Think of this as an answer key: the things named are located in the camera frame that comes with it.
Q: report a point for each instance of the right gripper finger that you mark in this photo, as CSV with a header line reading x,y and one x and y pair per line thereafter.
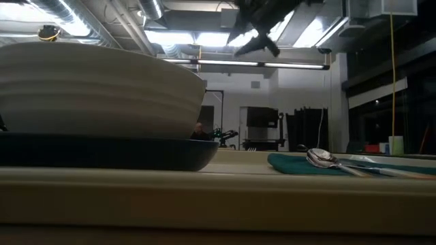
x,y
272,47
247,49

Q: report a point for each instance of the white paper roll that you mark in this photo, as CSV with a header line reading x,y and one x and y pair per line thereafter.
x,y
396,146

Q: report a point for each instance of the silver metal spoon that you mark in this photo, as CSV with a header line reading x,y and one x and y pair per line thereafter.
x,y
322,158

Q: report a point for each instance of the black cart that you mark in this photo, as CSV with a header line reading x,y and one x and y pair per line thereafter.
x,y
264,143

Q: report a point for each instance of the green cloth napkin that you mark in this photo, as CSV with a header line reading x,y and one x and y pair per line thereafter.
x,y
289,165

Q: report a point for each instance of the dark blue plate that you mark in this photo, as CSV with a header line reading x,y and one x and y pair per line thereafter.
x,y
119,153

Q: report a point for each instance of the seated person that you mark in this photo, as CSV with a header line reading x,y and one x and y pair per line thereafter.
x,y
199,132

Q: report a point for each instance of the long ceiling light bar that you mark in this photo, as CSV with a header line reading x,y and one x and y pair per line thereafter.
x,y
238,63

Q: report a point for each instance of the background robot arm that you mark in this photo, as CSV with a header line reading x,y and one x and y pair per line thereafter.
x,y
223,135

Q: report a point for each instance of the white ribbed bowl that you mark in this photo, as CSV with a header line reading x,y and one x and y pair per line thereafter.
x,y
102,95

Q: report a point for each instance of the beige plastic tray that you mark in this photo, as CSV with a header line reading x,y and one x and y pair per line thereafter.
x,y
218,204

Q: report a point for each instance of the red box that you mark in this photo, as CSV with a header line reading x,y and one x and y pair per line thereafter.
x,y
372,148

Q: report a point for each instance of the black wall screen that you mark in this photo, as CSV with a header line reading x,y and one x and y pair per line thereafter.
x,y
262,117

